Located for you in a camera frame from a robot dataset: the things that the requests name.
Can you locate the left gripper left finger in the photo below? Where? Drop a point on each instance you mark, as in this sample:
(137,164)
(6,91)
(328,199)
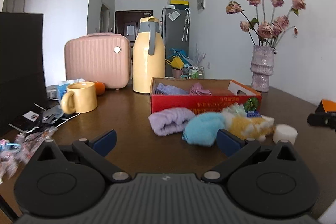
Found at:
(93,153)

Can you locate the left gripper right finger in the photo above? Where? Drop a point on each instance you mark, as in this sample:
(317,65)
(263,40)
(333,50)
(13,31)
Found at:
(238,152)

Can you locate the yellow white plush toy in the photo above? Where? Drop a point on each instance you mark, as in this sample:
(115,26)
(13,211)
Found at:
(247,128)

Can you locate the light blue plush toy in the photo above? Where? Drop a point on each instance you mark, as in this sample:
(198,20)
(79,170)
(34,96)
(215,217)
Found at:
(202,129)

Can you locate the white round sponge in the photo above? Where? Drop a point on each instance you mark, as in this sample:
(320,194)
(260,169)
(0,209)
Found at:
(286,133)

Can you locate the white triangular sponge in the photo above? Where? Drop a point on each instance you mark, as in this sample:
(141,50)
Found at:
(269,120)

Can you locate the brown layered sponge block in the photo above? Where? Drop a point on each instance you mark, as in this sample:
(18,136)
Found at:
(221,92)

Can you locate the lilac fluffy towel roll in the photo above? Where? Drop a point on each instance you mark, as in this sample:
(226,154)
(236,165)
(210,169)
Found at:
(170,121)

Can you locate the purple satin bow scrunchie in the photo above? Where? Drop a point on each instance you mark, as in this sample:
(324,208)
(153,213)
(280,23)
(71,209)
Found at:
(198,90)

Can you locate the lavender knitted cloth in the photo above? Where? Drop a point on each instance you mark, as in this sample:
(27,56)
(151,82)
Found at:
(169,90)

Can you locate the mint green fluffy ball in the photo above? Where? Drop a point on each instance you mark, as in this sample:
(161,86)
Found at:
(236,110)

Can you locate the orange black small box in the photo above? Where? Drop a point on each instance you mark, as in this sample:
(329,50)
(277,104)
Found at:
(326,106)

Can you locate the blue white small carton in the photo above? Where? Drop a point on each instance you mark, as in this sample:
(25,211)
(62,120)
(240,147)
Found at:
(253,114)

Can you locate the yellow ceramic mug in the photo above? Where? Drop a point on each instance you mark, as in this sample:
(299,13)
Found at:
(79,98)

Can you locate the orange fruit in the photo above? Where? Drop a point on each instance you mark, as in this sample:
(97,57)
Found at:
(100,88)

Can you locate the red cardboard box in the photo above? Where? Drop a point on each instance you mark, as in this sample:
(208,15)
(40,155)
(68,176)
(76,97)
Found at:
(198,104)

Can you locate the blue tissue pack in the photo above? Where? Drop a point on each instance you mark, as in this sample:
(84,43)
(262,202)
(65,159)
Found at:
(56,92)

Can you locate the purple textured vase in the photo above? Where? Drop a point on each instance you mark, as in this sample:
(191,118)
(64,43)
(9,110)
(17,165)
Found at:
(262,65)

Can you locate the pink mini suitcase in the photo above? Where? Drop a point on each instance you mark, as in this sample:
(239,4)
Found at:
(99,57)

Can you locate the black paper shopping bag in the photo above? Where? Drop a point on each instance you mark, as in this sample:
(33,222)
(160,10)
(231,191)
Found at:
(22,71)

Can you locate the dried pink roses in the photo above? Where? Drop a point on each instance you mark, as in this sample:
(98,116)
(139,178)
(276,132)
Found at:
(265,28)

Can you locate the yellow watering can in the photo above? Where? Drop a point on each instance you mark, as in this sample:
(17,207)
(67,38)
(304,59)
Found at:
(176,63)

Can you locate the yellow thermos jug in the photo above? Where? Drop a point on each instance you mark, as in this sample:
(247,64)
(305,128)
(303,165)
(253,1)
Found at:
(148,55)

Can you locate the dark wooden door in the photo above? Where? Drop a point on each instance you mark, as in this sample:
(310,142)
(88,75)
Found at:
(123,18)

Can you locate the grey refrigerator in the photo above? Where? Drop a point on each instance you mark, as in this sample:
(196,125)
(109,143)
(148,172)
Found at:
(175,31)

